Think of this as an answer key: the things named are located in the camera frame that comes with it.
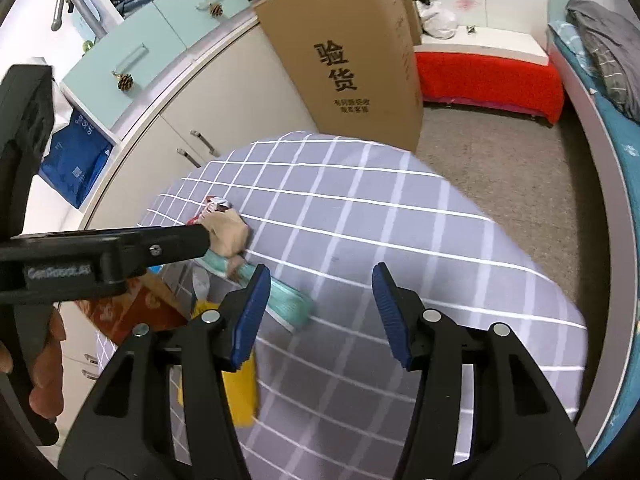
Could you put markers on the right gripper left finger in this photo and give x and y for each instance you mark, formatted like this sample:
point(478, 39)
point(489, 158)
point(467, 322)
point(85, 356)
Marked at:
point(123, 430)

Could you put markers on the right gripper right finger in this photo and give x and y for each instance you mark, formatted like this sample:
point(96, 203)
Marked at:
point(484, 409)

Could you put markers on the red paper cup bag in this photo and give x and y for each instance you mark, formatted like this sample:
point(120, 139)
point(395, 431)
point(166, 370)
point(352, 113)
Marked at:
point(148, 300)

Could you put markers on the yellow paper bag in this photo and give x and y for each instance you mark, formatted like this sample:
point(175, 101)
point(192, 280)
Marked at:
point(242, 393)

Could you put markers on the red white plastic bag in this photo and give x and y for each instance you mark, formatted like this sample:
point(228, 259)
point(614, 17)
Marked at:
point(212, 204)

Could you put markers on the teal green wrapper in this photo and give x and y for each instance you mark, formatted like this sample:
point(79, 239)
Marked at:
point(291, 308)

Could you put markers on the person's left hand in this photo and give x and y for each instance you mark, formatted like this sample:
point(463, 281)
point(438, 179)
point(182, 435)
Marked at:
point(46, 371)

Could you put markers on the blue gift bag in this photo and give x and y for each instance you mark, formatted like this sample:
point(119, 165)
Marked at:
point(78, 154)

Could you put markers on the white low cabinet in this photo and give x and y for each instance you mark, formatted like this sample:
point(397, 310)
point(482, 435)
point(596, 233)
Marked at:
point(227, 91)

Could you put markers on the metal stair handrail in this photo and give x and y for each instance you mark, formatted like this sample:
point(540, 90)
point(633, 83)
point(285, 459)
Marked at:
point(84, 11)

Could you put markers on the purple checkered tablecloth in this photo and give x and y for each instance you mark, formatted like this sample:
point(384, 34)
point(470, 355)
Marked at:
point(337, 219)

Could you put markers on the teal bunk bed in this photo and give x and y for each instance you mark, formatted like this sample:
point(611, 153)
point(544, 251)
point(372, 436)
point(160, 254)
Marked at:
point(605, 209)

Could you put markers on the red low bench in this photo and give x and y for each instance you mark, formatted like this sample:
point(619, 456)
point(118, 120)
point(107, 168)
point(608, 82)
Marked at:
point(491, 68)

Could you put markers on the large cardboard box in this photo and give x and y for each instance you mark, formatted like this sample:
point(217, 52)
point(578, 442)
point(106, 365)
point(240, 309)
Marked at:
point(352, 62)

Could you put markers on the grey folded duvet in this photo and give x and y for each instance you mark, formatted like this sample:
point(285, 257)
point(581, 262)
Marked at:
point(612, 43)

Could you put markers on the white plastic bag on bench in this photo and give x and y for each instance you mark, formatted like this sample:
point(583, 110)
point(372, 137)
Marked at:
point(436, 20)

